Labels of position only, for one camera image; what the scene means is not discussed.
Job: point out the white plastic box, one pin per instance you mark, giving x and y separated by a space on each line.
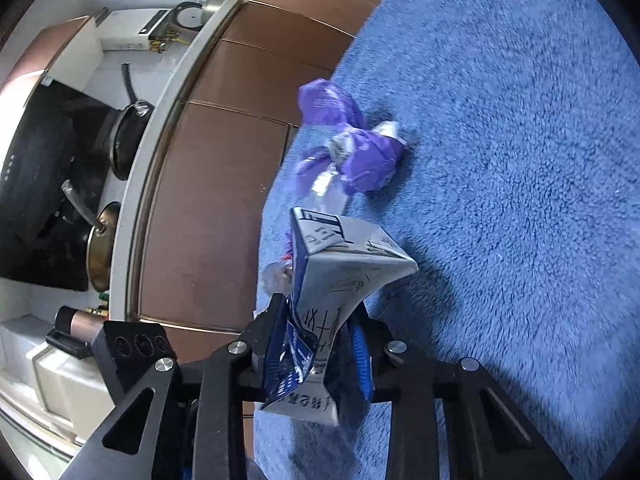
65 390

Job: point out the black range hood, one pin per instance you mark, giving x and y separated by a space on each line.
30 185

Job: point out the clear plastic wrapper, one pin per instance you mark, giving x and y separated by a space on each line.
275 275

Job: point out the black frying pan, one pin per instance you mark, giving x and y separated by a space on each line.
122 145

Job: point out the crushed blue white milk carton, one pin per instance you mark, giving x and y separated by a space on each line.
340 280

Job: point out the copper wall cabinet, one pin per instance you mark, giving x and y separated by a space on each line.
45 60

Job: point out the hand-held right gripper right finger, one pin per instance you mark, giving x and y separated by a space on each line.
360 360

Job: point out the knife block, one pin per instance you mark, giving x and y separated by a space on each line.
80 322

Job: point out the rice cooker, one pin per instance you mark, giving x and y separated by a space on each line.
190 15

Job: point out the brass wok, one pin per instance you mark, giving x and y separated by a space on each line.
100 255

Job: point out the blue fleece blanket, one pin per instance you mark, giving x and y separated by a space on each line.
500 160

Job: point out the purple plastic wrapper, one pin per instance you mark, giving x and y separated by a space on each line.
370 160

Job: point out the copper base cabinets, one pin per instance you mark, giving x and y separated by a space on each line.
210 185

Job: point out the white water heater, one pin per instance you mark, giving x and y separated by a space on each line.
125 30

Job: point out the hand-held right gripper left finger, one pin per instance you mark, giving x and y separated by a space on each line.
265 330

